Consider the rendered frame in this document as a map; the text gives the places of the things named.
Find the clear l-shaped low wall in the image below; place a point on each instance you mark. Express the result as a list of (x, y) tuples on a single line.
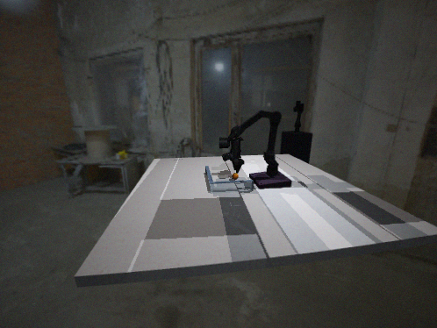
[(212, 182), (229, 187)]

